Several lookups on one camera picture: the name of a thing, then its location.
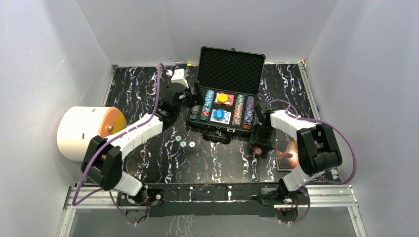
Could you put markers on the blue playing card deck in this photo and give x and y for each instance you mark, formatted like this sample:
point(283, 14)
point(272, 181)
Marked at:
point(225, 120)

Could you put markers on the green and orange chip row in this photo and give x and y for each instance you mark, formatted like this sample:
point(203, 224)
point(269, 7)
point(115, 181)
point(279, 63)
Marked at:
point(238, 109)

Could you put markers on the yellow round button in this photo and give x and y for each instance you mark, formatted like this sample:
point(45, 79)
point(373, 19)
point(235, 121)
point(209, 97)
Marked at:
point(222, 97)

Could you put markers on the light blue chip stack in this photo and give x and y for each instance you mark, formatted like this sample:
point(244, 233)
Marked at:
point(209, 98)

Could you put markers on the red 5 chip single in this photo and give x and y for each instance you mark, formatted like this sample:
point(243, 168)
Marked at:
point(257, 150)

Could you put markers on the dark hardcover book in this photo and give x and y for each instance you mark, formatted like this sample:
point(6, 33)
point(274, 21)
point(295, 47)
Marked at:
point(286, 155)

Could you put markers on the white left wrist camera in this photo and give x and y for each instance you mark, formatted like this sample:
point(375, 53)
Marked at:
point(178, 76)

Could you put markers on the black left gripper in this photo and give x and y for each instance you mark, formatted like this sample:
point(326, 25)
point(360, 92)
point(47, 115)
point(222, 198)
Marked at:
point(191, 98)

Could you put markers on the red playing card deck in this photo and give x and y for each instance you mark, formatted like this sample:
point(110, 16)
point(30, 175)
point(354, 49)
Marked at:
point(228, 103)

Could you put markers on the red and green chip stack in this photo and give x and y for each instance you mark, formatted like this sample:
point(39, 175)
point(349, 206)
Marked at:
point(205, 113)

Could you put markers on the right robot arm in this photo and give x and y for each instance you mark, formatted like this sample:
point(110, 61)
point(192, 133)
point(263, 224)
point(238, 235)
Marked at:
point(317, 150)

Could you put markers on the purple and blue chip row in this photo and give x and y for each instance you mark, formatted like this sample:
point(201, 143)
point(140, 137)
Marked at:
point(248, 117)

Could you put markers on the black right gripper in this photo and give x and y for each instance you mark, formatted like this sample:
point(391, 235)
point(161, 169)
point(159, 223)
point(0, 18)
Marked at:
point(270, 143)

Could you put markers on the black poker chip case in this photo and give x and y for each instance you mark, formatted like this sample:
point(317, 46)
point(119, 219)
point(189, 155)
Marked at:
point(227, 71)

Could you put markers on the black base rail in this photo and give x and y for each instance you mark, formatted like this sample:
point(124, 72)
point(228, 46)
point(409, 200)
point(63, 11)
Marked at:
point(222, 199)

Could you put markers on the green-yellow chip stack row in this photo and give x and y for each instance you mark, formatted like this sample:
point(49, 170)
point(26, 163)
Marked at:
point(195, 110)

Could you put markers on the blue small blind button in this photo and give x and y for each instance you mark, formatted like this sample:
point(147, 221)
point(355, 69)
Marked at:
point(219, 114)

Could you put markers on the white cylinder with orange lid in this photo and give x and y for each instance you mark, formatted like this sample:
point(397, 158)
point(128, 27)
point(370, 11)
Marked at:
point(81, 123)

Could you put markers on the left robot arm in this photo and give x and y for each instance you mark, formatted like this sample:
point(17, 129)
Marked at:
point(104, 157)

